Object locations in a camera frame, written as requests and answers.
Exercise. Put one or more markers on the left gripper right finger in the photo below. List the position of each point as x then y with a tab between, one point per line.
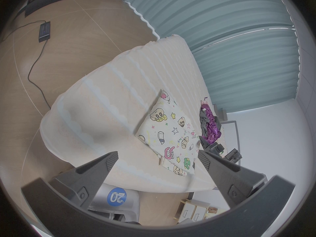
229	181

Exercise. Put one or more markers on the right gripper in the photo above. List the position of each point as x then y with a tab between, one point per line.
216	149

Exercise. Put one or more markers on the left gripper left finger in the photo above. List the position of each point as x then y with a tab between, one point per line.
93	179

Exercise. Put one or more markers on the white printed pyjama top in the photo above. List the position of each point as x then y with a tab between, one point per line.
170	132

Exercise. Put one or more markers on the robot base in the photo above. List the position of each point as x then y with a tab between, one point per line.
116	201

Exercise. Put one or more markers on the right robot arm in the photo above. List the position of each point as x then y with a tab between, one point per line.
233	155

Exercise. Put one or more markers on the purple satin garment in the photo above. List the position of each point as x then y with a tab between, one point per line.
212	132

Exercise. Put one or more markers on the white grey bedside table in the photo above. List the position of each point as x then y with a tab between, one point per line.
195	210
221	113

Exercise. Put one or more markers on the bed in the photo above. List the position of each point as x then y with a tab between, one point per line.
111	95

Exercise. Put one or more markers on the black power adapter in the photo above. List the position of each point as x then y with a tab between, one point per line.
44	31

